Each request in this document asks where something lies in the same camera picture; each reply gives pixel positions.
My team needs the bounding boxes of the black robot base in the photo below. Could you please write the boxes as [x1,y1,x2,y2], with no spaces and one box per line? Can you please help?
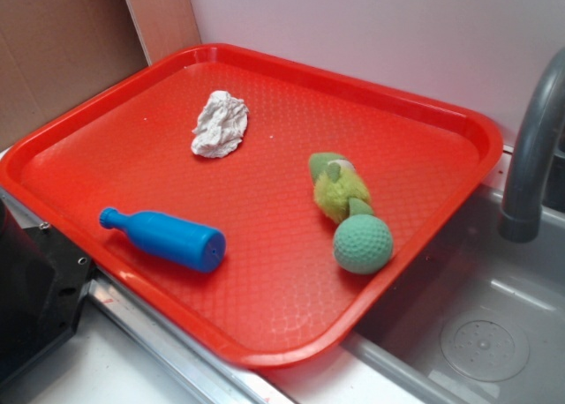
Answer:
[1,204,94,388]

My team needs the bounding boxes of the crumpled white paper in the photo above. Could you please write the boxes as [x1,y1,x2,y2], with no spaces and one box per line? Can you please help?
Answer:
[191,90,249,159]

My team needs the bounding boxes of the green plush toy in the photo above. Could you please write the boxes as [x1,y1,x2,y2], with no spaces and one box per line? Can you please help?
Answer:
[308,152,374,224]

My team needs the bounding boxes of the green dimpled ball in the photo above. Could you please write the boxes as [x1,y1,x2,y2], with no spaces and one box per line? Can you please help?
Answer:
[333,214,394,275]

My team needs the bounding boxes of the blue plastic bottle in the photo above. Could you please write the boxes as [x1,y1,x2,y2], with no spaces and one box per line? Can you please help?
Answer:
[99,207,227,273]

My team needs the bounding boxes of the red plastic tray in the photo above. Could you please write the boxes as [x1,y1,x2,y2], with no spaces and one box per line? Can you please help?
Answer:
[1,44,502,369]

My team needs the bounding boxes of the grey sink basin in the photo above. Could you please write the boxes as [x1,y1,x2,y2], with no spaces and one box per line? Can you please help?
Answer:
[343,186,564,403]

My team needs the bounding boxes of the grey faucet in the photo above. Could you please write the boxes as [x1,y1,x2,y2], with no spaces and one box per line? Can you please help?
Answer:
[498,50,564,243]

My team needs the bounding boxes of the brown cardboard panel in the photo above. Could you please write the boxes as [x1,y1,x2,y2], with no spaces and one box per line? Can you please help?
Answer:
[1,0,200,149]

